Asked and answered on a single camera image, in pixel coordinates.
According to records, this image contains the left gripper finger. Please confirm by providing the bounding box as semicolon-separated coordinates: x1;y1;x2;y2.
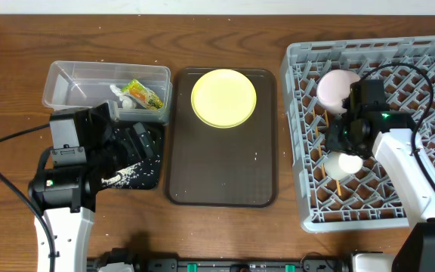
122;128;142;165
134;122;156;159

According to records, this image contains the pile of rice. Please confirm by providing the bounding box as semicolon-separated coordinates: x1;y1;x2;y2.
102;154;162;190

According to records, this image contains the white bowl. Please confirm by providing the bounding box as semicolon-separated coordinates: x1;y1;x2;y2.
316;70;360;115

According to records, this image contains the white tissue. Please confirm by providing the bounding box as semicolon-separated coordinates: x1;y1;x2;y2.
110;85;137;110

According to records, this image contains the cream white cup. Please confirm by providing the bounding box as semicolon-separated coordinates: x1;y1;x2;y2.
323;152;363;181

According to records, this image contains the green orange snack wrapper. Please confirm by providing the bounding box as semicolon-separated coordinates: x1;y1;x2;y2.
122;79;163;110

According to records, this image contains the clear plastic bin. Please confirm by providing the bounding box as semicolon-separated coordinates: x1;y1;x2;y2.
42;60;173;125

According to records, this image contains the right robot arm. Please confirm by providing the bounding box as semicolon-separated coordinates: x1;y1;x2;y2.
317;80;435;271

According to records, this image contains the brown serving tray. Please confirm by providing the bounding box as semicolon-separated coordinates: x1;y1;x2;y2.
165;67;278;208

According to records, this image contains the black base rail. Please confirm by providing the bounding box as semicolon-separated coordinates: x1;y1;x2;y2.
85;248;351;272

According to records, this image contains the black waste tray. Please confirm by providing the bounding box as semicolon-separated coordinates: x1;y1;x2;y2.
102;122;165;190

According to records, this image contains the yellow plate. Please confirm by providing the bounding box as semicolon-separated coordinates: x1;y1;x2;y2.
190;69;257;128

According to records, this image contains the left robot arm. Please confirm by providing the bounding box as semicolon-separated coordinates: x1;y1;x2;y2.
28;105;165;271

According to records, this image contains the grey dishwasher rack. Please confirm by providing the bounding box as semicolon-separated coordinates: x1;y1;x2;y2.
279;36;435;233

